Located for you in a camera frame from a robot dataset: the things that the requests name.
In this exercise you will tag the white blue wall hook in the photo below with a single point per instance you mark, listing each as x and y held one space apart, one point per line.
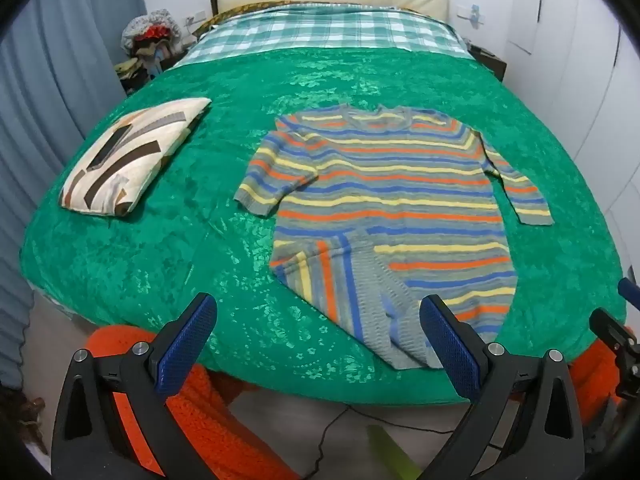
472 14

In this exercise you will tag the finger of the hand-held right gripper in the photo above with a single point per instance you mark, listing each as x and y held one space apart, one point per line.
607 327
629 292

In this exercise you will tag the grey blue curtain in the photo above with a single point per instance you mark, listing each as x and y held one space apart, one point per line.
50 85

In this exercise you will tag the yellow green flat object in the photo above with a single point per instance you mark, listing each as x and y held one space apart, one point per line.
390 452

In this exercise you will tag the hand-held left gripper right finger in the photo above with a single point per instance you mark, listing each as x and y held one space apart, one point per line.
450 345

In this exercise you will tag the orange knitted garment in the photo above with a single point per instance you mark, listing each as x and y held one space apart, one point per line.
225 420

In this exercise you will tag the brown gold patterned cloth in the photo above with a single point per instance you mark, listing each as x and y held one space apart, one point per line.
235 11

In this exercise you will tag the white wardrobe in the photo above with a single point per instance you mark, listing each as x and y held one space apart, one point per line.
565 85

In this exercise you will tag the green velvet blanket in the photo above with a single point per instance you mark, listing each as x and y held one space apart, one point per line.
200 260

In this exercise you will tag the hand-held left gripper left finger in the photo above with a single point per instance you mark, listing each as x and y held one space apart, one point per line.
190 336

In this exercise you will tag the pile of clothes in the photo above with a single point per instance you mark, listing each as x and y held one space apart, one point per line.
150 30

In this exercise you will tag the striped knitted sweater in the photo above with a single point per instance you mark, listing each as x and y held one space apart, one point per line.
390 200

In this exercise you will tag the cream brown patterned pillow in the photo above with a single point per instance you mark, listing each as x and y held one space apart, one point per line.
125 160

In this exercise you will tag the white wall socket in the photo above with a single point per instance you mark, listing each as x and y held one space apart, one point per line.
197 16

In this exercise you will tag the green white checked bedsheet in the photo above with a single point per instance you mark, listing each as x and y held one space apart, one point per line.
325 30

